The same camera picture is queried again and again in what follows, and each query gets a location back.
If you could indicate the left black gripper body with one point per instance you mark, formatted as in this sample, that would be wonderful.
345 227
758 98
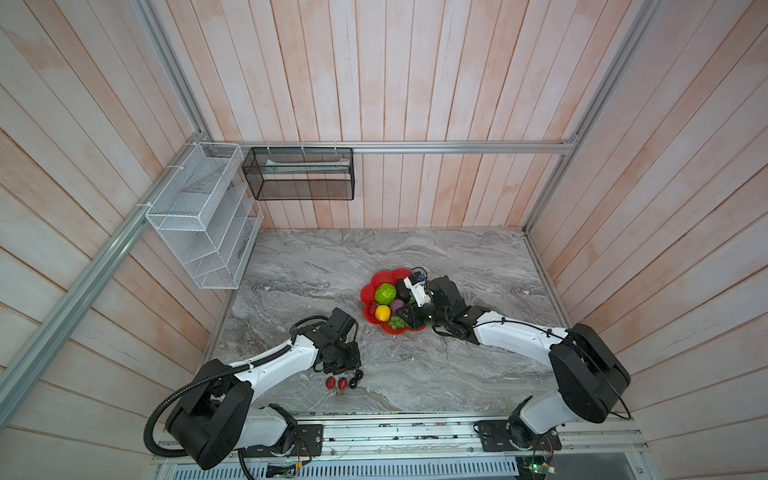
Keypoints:
345 358

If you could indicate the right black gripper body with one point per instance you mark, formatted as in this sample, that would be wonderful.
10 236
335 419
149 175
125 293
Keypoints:
427 314

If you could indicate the red cherry pair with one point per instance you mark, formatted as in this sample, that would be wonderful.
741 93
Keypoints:
337 383

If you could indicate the purple fig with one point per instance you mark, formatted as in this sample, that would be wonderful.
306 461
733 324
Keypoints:
395 307

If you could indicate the green grape bunch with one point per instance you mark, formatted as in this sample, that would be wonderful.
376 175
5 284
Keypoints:
397 324

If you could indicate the yellow lemon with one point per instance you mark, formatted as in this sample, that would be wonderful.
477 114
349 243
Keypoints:
382 313

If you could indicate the green bumpy custard apple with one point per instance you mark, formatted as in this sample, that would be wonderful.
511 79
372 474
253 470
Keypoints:
385 294

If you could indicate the dark avocado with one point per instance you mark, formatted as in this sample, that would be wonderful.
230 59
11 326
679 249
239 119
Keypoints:
402 291

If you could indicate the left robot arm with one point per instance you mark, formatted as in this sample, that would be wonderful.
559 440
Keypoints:
215 415

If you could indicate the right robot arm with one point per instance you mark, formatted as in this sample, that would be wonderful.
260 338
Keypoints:
590 378

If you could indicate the red flower-shaped fruit bowl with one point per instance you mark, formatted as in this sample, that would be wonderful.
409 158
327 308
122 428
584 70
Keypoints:
367 297

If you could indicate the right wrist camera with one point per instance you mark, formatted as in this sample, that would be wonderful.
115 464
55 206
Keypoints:
416 283

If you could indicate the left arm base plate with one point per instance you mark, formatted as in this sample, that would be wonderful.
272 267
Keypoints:
302 441

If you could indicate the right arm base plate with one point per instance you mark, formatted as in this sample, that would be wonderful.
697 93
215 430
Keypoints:
503 435

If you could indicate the black wire mesh basket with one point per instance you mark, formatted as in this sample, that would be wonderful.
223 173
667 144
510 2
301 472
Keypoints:
300 173

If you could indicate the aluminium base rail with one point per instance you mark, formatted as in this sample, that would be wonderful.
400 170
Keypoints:
430 435

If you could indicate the white wire mesh shelf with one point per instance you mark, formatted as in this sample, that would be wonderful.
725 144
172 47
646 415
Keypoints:
205 216

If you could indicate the horizontal aluminium frame bar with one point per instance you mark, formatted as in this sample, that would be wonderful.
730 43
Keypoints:
426 147

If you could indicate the left aluminium frame bar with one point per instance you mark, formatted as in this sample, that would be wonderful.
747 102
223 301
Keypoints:
39 352

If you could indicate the right aluminium frame bar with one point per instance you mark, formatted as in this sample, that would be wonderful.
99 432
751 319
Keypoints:
642 23

